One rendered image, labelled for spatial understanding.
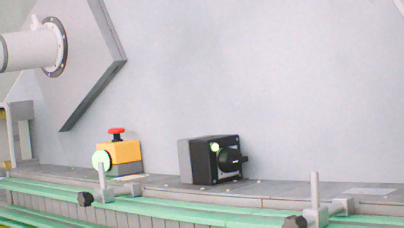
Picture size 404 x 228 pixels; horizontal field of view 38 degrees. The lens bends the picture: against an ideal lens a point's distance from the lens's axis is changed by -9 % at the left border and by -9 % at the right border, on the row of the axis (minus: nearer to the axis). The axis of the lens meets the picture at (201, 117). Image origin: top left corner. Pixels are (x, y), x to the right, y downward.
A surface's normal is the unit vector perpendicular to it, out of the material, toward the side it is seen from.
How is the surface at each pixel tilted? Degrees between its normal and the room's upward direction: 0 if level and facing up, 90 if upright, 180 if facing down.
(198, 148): 0
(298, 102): 0
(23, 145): 90
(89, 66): 3
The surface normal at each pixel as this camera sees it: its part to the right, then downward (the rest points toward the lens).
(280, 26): -0.72, 0.11
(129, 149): 0.69, -0.03
